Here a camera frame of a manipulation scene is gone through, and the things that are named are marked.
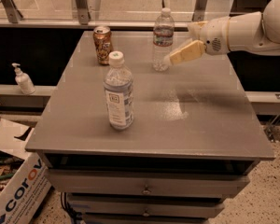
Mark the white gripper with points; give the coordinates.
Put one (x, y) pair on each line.
(214, 38)

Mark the clear water bottle red label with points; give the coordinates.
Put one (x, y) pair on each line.
(163, 38)

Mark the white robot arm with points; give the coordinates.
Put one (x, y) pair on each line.
(256, 33)

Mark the blue label water bottle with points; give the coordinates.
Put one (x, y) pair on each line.
(118, 85)

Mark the white pump dispenser bottle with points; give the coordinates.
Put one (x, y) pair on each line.
(23, 80)

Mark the brown soda can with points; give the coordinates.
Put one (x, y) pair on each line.
(103, 43)

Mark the white corov cardboard box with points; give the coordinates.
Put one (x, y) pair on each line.
(26, 190)

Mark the metal railing frame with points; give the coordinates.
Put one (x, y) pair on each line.
(132, 14)

